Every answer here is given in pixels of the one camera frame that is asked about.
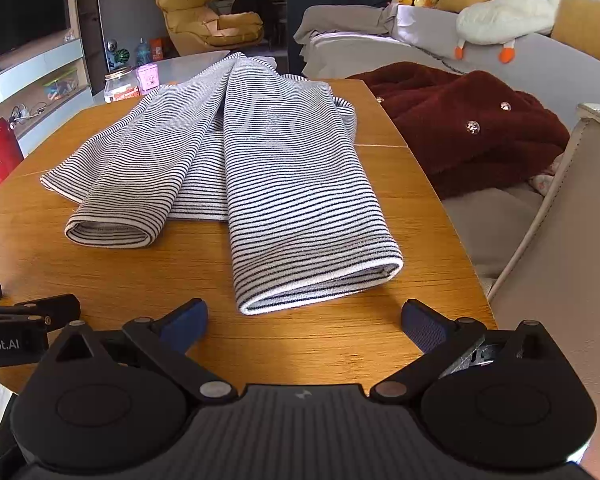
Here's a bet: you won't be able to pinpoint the beige blanket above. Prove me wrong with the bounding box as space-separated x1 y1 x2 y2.
293 4 406 51

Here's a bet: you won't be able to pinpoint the dark red fleece jacket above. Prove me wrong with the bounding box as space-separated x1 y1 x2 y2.
347 61 572 201

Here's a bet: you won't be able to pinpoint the glass jar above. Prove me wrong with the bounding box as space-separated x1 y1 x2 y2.
102 66 142 104

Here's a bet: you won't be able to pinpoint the clear storage box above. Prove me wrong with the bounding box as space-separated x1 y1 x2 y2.
42 77 78 102

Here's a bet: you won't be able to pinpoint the pink box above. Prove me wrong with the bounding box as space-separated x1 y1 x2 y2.
136 62 162 95

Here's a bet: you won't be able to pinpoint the white goose plush toy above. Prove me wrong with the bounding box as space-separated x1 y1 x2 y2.
455 0 566 64

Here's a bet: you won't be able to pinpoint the television wall cabinet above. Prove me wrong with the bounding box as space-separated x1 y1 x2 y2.
0 0 106 161

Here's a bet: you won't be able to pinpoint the grey sofa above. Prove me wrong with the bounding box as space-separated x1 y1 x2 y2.
292 2 600 286

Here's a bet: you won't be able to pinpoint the white coffee table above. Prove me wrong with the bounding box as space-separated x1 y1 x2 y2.
87 50 231 111

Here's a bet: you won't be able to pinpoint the floral cloth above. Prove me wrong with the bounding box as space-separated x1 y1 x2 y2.
529 154 566 197

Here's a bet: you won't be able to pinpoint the yellow armchair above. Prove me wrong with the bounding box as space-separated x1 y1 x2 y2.
154 0 265 57

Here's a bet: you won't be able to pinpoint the power strip with cables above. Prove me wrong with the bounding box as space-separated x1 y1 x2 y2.
7 102 48 123

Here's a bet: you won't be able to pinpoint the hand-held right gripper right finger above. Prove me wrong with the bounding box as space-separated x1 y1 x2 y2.
370 299 563 403

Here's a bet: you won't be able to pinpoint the astronaut figurine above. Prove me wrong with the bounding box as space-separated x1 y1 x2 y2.
105 38 132 72

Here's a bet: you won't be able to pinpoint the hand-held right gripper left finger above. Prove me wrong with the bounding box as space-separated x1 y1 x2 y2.
40 298 240 403

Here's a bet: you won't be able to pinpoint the striped pants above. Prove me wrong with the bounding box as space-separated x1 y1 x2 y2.
40 51 405 317

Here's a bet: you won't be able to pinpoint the beige chair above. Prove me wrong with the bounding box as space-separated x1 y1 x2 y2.
487 102 600 461

